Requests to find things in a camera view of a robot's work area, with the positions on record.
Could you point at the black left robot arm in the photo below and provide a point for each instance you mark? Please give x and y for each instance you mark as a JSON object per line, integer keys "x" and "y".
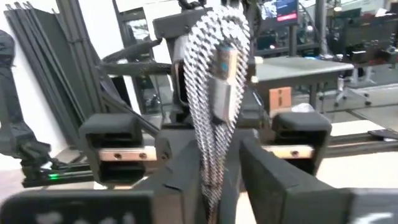
{"x": 12, "y": 137}

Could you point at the white office chair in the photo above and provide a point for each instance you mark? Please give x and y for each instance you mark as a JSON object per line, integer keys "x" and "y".
{"x": 351, "y": 90}

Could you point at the grey work table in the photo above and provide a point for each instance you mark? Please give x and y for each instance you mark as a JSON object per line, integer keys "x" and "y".
{"x": 295, "y": 68}

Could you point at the small cardboard box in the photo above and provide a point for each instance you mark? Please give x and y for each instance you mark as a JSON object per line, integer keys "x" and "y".
{"x": 280, "y": 99}

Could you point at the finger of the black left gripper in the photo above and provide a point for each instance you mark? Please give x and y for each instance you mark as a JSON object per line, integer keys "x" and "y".
{"x": 301, "y": 127}
{"x": 112, "y": 127}

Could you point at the monitor with red banner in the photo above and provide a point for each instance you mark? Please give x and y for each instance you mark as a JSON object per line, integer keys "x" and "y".
{"x": 280, "y": 11}

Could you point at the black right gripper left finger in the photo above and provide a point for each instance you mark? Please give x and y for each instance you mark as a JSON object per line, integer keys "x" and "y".
{"x": 174, "y": 199}

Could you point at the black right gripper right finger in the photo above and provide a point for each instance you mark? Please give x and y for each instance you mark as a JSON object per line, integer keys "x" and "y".
{"x": 280, "y": 199}

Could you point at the black extrusion bundle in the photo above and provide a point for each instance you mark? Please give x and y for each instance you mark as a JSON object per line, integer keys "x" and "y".
{"x": 46, "y": 62}

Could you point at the black lab equipment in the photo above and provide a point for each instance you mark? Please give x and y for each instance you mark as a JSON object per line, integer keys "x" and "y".
{"x": 363, "y": 37}

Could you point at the black aluminium table frame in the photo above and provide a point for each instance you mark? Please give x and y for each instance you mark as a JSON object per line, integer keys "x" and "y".
{"x": 357, "y": 144}

